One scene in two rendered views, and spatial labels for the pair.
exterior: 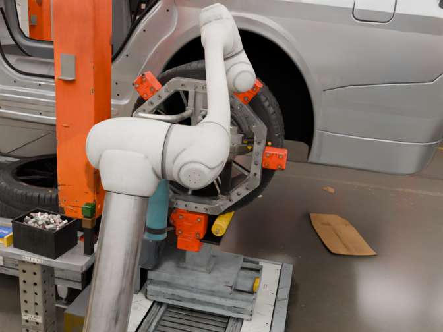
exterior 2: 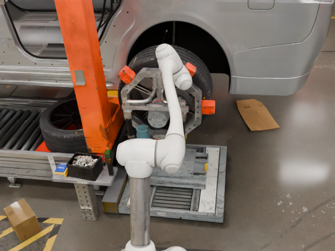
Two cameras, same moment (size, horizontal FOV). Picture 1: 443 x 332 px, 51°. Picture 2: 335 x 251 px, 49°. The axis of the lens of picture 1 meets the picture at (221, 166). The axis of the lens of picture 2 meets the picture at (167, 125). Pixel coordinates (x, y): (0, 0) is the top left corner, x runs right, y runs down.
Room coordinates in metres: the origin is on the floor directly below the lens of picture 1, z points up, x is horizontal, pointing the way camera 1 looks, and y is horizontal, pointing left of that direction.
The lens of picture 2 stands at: (-0.34, 0.04, 2.19)
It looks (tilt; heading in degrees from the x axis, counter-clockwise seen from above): 35 degrees down; 1
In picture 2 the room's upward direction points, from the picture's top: 3 degrees counter-clockwise
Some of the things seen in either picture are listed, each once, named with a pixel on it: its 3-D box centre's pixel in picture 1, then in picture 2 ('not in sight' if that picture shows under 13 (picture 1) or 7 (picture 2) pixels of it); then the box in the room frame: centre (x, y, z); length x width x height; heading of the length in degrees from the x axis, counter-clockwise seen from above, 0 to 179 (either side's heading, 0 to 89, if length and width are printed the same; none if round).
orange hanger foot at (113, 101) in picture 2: not in sight; (111, 102); (2.13, 0.50, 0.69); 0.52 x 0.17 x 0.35; 169
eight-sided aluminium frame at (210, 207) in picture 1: (197, 147); (161, 105); (1.80, 0.10, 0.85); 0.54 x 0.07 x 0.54; 79
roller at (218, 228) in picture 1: (223, 218); not in sight; (1.87, -0.03, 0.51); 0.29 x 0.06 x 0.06; 169
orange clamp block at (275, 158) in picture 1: (274, 158); (208, 107); (1.74, -0.21, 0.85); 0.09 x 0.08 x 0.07; 79
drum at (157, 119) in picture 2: not in sight; (160, 111); (1.73, 0.12, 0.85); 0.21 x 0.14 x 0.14; 169
